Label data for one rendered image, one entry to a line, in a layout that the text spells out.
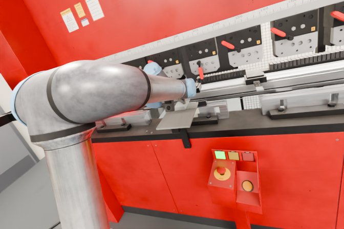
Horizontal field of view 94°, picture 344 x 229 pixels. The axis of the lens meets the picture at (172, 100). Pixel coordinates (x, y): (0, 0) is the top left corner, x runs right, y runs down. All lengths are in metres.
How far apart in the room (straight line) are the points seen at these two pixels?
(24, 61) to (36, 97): 1.01
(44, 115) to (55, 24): 1.04
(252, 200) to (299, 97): 0.54
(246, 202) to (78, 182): 0.65
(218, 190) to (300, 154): 0.46
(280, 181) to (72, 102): 1.08
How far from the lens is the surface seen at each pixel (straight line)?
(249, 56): 0.88
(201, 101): 0.99
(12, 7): 1.47
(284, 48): 0.90
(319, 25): 1.76
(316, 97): 1.03
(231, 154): 0.85
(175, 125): 0.80
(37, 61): 1.39
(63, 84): 0.30
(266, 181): 1.16
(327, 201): 1.30
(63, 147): 0.38
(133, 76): 0.31
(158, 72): 0.70
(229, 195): 0.81
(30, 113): 0.38
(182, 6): 0.89
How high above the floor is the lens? 1.39
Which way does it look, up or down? 20 degrees down
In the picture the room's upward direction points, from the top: 17 degrees counter-clockwise
